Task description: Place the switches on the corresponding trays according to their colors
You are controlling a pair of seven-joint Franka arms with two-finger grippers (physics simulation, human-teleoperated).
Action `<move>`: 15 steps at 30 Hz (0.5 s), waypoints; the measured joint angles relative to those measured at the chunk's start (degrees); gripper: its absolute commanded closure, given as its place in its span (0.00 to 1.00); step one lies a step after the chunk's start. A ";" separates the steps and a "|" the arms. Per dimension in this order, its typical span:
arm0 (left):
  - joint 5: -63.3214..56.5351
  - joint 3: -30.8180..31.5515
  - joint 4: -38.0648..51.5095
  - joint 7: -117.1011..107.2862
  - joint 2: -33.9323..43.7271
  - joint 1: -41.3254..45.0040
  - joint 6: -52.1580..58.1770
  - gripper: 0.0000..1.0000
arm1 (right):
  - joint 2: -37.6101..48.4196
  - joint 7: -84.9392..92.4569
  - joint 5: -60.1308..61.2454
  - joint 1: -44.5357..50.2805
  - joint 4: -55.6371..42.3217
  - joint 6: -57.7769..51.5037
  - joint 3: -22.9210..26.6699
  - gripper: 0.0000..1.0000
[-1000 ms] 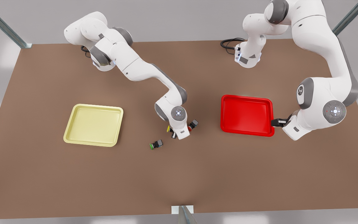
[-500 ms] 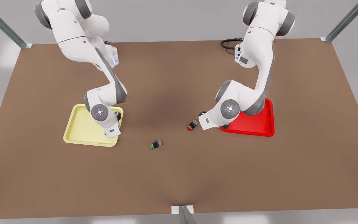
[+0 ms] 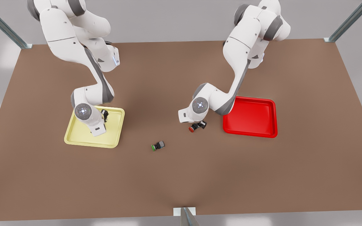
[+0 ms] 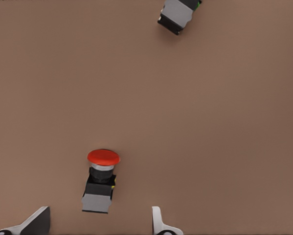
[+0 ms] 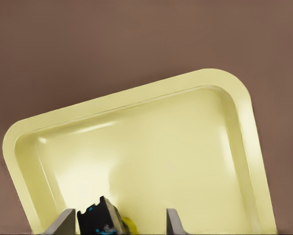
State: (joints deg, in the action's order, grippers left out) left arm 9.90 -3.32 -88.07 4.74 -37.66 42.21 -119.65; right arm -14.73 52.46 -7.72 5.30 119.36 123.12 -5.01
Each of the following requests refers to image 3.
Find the yellow tray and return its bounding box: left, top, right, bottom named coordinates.
left=64, top=106, right=125, bottom=149

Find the red tray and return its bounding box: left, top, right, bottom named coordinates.
left=222, top=96, right=278, bottom=138

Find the green push-button switch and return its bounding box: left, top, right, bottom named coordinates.
left=151, top=141, right=166, bottom=152

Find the red push-button switch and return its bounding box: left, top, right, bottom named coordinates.
left=189, top=121, right=207, bottom=133

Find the silver frame post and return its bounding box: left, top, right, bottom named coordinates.
left=173, top=207, right=201, bottom=226
left=324, top=0, right=362, bottom=43
left=0, top=0, right=33, bottom=49

